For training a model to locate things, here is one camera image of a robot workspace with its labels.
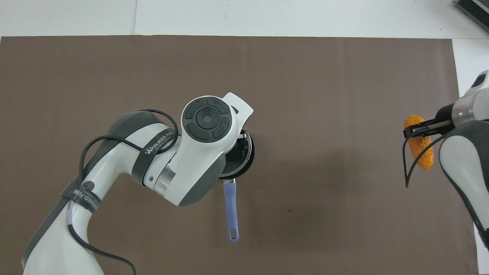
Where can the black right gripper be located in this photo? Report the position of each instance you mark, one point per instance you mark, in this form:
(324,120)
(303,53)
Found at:
(445,114)

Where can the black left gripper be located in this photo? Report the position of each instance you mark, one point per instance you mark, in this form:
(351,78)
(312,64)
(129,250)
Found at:
(241,149)

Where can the yellow corn cob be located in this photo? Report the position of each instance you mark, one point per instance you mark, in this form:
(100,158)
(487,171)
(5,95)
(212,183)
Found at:
(422,152)

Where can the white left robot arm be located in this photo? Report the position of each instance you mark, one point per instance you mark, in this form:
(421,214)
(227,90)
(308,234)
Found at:
(191,152)

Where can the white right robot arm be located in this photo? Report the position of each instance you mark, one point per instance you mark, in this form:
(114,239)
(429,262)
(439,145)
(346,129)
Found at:
(464,160)

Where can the brown table mat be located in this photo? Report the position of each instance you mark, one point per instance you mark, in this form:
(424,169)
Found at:
(324,114)

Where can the dark grey ribbed device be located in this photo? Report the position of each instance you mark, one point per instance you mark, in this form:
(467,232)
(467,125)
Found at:
(475,11)

